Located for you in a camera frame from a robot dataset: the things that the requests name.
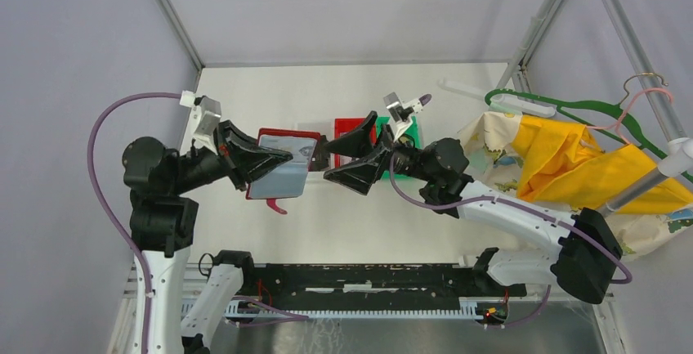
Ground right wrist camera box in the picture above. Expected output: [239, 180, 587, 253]
[383, 92, 432, 141]

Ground red leather card holder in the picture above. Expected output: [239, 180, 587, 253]
[245, 128, 320, 215]

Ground black cards in white bin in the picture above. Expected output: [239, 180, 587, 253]
[309, 134, 331, 172]

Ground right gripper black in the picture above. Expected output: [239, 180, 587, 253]
[322, 111, 435, 195]

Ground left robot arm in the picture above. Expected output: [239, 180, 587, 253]
[122, 121, 293, 353]

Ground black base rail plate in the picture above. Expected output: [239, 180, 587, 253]
[239, 264, 527, 311]

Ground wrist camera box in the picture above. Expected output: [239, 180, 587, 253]
[383, 92, 432, 141]
[179, 91, 221, 155]

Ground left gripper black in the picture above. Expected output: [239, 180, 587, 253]
[171, 115, 293, 190]

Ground white hanger rack stand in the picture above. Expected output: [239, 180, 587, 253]
[438, 76, 693, 271]

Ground green clothes hanger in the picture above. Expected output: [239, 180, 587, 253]
[484, 88, 668, 159]

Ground white plastic bin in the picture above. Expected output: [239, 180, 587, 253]
[294, 119, 334, 171]

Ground red plastic bin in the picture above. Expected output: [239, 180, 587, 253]
[332, 117, 379, 171]

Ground green plastic bin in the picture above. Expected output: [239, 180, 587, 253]
[374, 116, 421, 181]

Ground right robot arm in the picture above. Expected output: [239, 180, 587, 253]
[324, 111, 633, 304]

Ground white cable duct strip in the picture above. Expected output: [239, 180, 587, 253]
[181, 298, 483, 320]

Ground pink clothes hanger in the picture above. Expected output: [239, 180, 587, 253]
[587, 72, 673, 132]

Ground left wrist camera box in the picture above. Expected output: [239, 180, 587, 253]
[179, 91, 221, 155]

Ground yellow patterned cloth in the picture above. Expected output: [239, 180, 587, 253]
[457, 110, 693, 264]

